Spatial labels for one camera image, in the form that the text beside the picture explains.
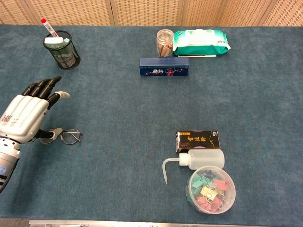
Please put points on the thin black-framed eyeglasses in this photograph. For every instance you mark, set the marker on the thin black-framed eyeglasses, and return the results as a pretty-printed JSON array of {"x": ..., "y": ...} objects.
[{"x": 71, "y": 138}]

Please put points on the yellow binder clip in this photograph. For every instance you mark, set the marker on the yellow binder clip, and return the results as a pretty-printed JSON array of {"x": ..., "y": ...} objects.
[{"x": 208, "y": 191}]

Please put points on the translucent wash bottle with spout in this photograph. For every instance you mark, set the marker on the translucent wash bottle with spout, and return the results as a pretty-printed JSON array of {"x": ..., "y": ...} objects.
[{"x": 206, "y": 159}]

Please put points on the long blue floral box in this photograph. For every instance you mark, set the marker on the long blue floral box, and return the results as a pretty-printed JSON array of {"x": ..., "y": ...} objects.
[{"x": 163, "y": 65}]

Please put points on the teal binder clip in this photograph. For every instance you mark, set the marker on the teal binder clip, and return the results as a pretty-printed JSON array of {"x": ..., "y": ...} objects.
[{"x": 197, "y": 183}]

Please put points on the clear plastic jar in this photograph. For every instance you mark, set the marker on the clear plastic jar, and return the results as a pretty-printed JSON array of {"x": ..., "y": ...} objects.
[{"x": 164, "y": 45}]

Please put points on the green white wet wipes pack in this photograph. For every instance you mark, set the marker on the green white wet wipes pack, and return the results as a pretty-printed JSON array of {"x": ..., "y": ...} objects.
[{"x": 201, "y": 42}]

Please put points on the blue felt table cloth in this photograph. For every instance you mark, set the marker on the blue felt table cloth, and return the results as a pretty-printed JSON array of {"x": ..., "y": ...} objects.
[{"x": 142, "y": 106}]

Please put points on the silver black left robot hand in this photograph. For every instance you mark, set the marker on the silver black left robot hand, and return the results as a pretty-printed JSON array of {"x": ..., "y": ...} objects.
[{"x": 21, "y": 118}]

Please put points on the clear round plastic cup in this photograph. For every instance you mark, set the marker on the clear round plastic cup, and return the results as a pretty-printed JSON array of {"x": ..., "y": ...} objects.
[{"x": 230, "y": 196}]

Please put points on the black box with gold characters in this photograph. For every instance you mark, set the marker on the black box with gold characters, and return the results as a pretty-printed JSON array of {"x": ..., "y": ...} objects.
[{"x": 198, "y": 140}]

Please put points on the black mesh pen holder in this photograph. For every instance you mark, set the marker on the black mesh pen holder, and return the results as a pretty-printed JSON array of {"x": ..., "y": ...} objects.
[{"x": 64, "y": 59}]

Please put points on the clear tube with red cap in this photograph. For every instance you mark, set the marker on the clear tube with red cap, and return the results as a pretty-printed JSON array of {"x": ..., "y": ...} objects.
[{"x": 47, "y": 26}]

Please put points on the small teal white item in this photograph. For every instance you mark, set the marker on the small teal white item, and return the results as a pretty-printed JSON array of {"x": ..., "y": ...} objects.
[{"x": 67, "y": 40}]

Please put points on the pink binder clip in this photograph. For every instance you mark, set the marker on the pink binder clip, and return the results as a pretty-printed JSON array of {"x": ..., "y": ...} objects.
[
  {"x": 216, "y": 203},
  {"x": 221, "y": 185},
  {"x": 203, "y": 202}
]

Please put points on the white and green box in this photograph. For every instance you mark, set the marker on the white and green box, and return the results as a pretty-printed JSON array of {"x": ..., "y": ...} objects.
[{"x": 54, "y": 42}]

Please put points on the aluminium rail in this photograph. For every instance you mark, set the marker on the aluminium rail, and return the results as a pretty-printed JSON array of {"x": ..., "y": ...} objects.
[{"x": 142, "y": 224}]

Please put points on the woven rattan folding screen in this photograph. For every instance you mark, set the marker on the woven rattan folding screen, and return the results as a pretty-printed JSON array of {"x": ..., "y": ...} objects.
[{"x": 146, "y": 11}]

